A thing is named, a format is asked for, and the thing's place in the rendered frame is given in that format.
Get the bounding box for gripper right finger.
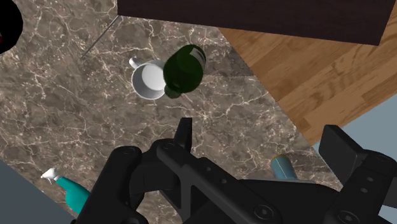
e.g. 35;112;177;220
317;124;397;224

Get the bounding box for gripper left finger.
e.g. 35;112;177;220
70;117;282;224

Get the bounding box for light blue bottle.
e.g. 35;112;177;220
270;154;298;181

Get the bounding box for white mug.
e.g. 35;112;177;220
129;57;168;101

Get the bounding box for dark green glass bottle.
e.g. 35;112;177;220
162;44;207;99

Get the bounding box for teal spray bottle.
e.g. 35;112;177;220
40;168;92;216

